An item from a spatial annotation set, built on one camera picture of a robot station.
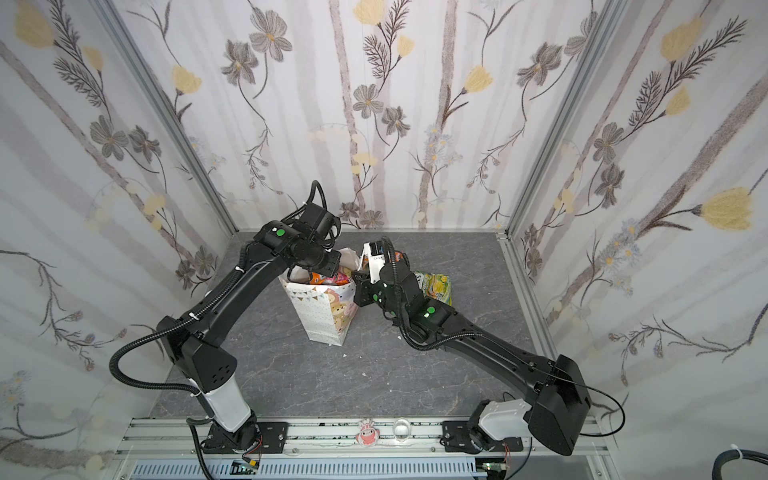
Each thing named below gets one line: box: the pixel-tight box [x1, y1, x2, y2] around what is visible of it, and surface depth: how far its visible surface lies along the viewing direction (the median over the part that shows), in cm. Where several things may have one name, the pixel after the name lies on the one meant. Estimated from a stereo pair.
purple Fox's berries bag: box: [324, 272, 351, 286], surface depth 81 cm
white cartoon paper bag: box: [278, 247, 361, 347], surface depth 78 cm
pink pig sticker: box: [356, 418, 380, 446], surface depth 74 cm
